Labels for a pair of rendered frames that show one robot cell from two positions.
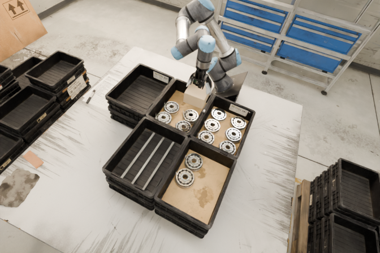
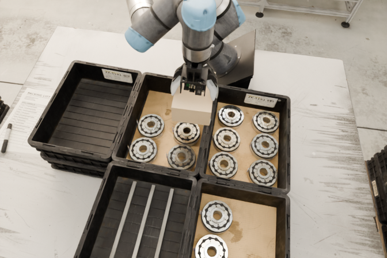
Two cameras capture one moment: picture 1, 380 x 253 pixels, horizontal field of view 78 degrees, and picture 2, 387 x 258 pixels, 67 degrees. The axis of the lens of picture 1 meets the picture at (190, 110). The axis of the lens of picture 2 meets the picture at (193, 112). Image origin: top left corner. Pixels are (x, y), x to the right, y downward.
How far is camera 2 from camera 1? 0.47 m
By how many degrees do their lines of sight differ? 10
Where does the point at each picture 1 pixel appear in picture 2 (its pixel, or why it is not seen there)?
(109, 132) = (58, 194)
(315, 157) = (359, 120)
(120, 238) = not seen: outside the picture
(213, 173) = (253, 224)
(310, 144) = not seen: hidden behind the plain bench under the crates
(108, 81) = (29, 100)
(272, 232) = not seen: outside the picture
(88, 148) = (29, 237)
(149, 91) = (105, 105)
